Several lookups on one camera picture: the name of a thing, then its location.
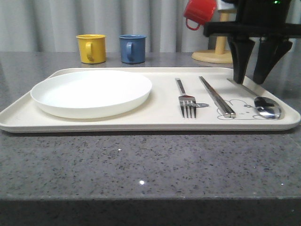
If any yellow mug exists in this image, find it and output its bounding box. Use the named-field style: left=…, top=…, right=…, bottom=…
left=76, top=34, right=106, bottom=64

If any blue mug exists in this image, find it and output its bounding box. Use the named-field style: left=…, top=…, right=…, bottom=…
left=119, top=34, right=146, bottom=64

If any white round plate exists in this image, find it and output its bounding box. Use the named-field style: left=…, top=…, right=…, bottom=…
left=30, top=70, right=152, bottom=119

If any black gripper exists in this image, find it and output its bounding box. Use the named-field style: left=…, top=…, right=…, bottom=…
left=203, top=0, right=301, bottom=84

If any silver metal spoon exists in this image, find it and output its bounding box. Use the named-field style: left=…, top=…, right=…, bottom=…
left=227, top=78, right=282, bottom=120

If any silver metal fork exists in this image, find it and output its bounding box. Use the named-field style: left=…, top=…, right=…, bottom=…
left=175, top=78, right=197, bottom=119

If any cream rabbit serving tray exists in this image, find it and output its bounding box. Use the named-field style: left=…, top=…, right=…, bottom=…
left=0, top=67, right=301, bottom=133

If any wooden mug tree stand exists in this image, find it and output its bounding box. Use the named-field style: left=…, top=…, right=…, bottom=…
left=191, top=8, right=238, bottom=64

